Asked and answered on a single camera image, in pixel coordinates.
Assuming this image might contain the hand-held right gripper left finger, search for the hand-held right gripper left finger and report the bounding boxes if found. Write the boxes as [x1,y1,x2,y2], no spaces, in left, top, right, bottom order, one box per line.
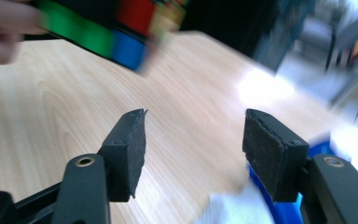
[97,108,149,203]

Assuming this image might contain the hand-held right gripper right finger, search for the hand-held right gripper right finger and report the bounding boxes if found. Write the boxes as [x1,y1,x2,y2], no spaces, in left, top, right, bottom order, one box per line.
[241,108,310,203]

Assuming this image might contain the blue wet wipes packet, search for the blue wet wipes packet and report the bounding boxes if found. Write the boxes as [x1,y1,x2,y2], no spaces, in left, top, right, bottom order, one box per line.
[247,140,337,224]

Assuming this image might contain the white wet wipe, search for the white wet wipe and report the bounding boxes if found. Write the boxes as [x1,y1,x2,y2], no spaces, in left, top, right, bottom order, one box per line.
[195,182,276,224]

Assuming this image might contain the multicoloured puzzle cube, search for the multicoloured puzzle cube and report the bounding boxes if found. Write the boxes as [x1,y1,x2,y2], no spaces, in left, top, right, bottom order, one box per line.
[35,0,189,74]

